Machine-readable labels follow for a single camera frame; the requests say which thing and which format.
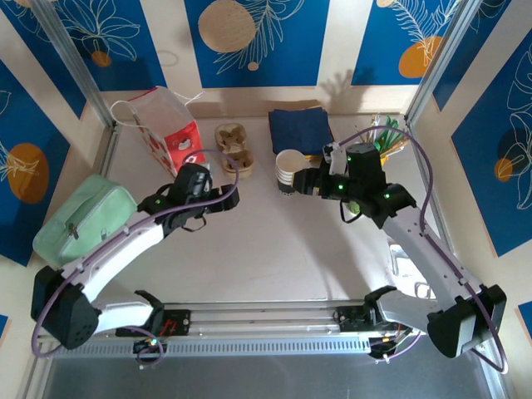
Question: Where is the brown pulp cup carrier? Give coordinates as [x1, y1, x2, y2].
[214, 123, 255, 180]

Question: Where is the red paper gift bag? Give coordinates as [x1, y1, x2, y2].
[110, 86, 205, 180]

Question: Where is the stacked paper cups black print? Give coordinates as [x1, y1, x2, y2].
[274, 148, 308, 199]

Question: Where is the flat wooden stirrer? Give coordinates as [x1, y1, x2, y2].
[382, 136, 411, 160]

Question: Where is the green plastic stirrer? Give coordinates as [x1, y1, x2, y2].
[378, 128, 411, 155]
[373, 115, 398, 150]

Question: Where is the navy paper napkin stack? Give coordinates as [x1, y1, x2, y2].
[268, 106, 333, 155]

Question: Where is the white paper wrapped straw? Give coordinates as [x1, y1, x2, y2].
[367, 114, 382, 145]

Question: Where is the mint green zip pouch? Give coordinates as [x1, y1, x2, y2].
[32, 174, 138, 267]

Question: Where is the grey metal sheet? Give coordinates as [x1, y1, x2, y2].
[28, 356, 510, 399]

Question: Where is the aluminium frame post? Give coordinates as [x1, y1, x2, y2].
[31, 0, 122, 130]
[405, 0, 513, 128]

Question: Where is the aluminium arm base rail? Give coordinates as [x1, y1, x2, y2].
[41, 298, 487, 361]

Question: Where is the small circuit board with wires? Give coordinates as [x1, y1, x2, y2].
[368, 334, 416, 367]
[131, 336, 167, 372]

